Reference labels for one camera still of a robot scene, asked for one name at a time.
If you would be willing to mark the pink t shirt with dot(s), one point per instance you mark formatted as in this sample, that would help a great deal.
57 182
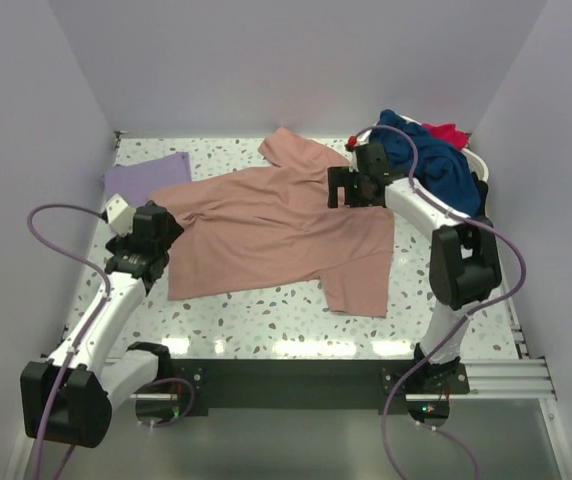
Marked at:
269 226

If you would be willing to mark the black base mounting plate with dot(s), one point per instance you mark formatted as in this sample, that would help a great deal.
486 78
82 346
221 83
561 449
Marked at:
302 384

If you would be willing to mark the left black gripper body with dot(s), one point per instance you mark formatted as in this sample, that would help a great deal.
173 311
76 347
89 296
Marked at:
173 231

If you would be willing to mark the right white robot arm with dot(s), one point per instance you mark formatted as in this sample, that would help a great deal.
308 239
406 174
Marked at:
464 265

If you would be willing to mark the folded purple t shirt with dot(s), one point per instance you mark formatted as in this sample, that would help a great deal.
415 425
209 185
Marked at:
135 183

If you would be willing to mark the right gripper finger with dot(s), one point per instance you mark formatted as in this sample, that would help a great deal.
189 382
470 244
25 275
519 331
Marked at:
343 196
342 177

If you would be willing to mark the blue t shirt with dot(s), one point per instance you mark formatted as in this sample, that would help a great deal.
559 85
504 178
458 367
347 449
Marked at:
442 169

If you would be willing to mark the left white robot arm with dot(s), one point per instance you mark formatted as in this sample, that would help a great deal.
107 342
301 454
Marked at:
69 396

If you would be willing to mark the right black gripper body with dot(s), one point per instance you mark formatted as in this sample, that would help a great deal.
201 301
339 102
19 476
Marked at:
364 177

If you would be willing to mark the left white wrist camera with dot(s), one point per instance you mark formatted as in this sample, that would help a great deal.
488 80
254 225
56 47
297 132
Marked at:
119 215

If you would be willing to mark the white laundry basket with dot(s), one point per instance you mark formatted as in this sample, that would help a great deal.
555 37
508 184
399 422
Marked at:
400 152

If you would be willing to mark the red t shirt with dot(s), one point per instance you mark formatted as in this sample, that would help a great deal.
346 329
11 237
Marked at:
448 133

